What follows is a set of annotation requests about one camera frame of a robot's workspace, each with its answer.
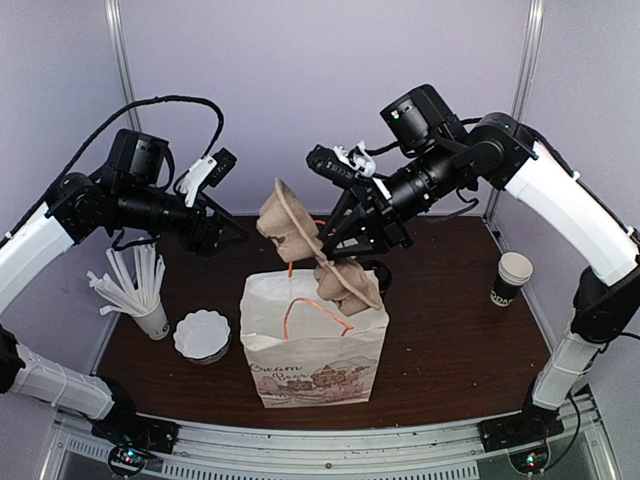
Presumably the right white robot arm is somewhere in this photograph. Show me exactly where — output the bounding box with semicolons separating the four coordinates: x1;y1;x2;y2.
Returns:
306;84;639;442

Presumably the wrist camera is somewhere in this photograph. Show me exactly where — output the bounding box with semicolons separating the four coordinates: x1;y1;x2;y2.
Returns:
174;148;237;208
306;141;377;189

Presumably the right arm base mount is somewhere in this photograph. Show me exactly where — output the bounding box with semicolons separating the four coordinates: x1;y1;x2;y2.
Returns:
478;412;565;453

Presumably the black lidded coffee cup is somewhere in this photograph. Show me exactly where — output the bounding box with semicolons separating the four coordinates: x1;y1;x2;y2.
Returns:
362;260;393;298

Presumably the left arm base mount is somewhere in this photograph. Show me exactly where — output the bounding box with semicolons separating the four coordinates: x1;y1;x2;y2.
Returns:
89;414;179;454

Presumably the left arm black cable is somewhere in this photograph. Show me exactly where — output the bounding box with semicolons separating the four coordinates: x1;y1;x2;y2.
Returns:
0;96;225;246

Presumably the brown cardboard cup carrier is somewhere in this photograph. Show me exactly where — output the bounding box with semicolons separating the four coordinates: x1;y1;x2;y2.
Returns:
256;178;384;317

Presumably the aluminium frame post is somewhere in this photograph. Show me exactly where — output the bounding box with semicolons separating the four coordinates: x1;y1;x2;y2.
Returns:
104;0;136;105
483;0;545;221

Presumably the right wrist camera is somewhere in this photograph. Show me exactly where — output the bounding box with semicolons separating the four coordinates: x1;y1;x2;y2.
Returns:
306;141;377;189

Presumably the white cup holding straws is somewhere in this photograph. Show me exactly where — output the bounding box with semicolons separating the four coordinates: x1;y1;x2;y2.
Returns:
131;296;170;341

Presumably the left aluminium frame post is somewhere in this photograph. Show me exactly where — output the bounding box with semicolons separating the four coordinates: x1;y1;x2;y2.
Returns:
104;0;136;105

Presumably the right aluminium frame post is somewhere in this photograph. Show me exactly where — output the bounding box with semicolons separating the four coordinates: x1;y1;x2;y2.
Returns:
483;0;545;221

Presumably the bundle of wrapped straws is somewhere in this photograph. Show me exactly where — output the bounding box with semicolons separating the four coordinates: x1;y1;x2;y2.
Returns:
86;243;166;317

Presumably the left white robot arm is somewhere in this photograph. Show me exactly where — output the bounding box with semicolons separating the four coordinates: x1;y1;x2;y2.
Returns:
1;129;248;444

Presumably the aluminium front rail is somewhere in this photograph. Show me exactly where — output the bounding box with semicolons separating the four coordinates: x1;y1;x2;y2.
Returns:
42;392;614;480

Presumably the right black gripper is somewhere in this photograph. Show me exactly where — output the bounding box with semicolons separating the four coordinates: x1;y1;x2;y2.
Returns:
315;138;464;260

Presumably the white fluted dish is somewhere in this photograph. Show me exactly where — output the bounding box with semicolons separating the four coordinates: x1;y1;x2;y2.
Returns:
173;309;232;365

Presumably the white paper takeout bag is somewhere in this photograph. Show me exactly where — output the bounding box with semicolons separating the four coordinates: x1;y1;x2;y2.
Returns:
240;269;389;409

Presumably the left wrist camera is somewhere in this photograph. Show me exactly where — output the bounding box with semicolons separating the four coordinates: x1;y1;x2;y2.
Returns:
174;148;237;208

